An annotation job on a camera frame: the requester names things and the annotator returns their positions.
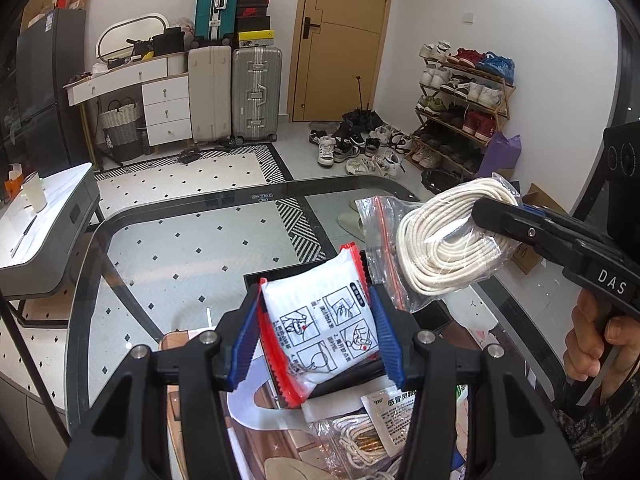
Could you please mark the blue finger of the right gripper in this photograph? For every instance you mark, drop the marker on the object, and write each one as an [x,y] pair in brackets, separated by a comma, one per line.
[555,239]

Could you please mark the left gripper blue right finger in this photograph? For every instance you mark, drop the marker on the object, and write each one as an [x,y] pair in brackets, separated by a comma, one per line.
[395,329]

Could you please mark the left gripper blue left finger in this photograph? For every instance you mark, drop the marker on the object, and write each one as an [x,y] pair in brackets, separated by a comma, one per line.
[238,332]

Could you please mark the white grey medicine packet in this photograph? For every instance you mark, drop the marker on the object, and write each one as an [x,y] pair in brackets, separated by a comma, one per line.
[390,411]

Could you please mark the white foam sheet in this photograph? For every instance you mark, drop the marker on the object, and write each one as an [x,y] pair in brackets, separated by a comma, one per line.
[342,402]

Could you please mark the red white printed packet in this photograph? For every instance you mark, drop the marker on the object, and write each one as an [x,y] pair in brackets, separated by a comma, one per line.
[320,319]

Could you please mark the person right plaid forearm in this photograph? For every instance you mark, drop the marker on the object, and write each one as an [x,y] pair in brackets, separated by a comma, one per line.
[605,439]

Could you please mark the person right hand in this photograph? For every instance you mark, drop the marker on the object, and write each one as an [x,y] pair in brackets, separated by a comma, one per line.
[585,345]

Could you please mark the cardboard box on floor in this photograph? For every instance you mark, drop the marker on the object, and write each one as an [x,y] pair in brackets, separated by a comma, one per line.
[525,257]

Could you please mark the purple bag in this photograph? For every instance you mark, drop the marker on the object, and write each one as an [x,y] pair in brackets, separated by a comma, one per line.
[501,156]

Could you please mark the anime print desk mat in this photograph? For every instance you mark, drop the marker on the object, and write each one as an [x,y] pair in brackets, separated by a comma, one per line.
[271,440]

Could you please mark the beige slippers under table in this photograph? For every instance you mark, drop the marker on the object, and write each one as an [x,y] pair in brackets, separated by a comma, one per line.
[350,221]

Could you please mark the wooden shoe rack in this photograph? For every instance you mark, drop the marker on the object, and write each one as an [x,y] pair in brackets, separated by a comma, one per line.
[464,101]

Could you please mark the pile of shoes on floor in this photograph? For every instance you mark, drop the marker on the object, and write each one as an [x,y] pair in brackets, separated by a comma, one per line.
[362,143]

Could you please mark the white coffee table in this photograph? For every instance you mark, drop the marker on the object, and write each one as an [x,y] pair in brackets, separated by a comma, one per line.
[36,247]

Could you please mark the woven laundry basket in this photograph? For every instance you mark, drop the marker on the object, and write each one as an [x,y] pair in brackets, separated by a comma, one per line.
[121,122]

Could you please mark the white cup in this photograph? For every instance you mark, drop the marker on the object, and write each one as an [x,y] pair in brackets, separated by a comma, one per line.
[32,187]

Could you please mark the wooden door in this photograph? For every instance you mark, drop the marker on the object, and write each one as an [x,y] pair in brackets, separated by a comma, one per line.
[336,56]

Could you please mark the white vanity desk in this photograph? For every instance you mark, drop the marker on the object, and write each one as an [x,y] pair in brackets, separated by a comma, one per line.
[160,85]

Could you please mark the silver aluminium suitcase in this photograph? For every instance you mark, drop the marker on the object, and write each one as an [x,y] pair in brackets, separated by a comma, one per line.
[255,100]

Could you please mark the beige suitcase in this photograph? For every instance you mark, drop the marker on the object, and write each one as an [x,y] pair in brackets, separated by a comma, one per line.
[210,93]

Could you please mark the stacked shoe boxes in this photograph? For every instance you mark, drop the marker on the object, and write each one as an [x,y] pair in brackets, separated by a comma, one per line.
[253,23]

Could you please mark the teal suitcase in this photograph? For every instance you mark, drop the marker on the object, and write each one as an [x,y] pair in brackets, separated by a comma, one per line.
[215,19]

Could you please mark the oval vanity mirror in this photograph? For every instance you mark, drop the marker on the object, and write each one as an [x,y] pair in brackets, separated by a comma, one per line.
[118,40]

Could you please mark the black refrigerator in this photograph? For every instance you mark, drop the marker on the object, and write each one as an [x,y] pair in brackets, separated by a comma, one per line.
[48,55]

